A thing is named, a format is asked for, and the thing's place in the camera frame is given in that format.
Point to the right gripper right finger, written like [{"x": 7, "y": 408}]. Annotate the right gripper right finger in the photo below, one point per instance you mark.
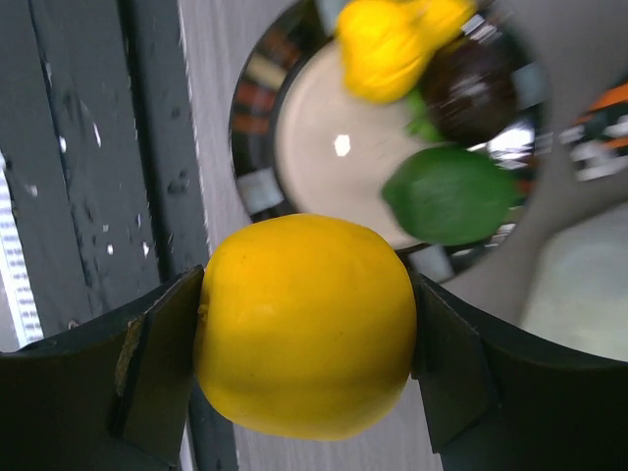
[{"x": 498, "y": 398}]

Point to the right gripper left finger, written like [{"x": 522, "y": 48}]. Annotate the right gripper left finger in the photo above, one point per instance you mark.
[{"x": 110, "y": 394}]

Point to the yellow fake lemon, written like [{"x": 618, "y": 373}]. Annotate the yellow fake lemon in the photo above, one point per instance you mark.
[{"x": 307, "y": 328}]

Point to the green fake avocado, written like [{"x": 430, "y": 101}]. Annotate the green fake avocado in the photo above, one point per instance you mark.
[{"x": 448, "y": 195}]

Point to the beige plate with dark rim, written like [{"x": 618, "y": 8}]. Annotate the beige plate with dark rim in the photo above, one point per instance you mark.
[{"x": 301, "y": 143}]

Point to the dark purple fake mangosteen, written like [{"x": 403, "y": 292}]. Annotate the dark purple fake mangosteen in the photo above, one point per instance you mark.
[{"x": 466, "y": 95}]

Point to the yellow fake pear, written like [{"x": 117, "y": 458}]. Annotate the yellow fake pear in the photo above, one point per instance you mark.
[{"x": 385, "y": 46}]

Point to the white slotted cable duct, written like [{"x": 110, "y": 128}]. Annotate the white slotted cable duct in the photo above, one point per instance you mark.
[{"x": 14, "y": 275}]

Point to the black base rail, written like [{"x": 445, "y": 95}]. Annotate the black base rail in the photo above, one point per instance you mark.
[{"x": 96, "y": 132}]

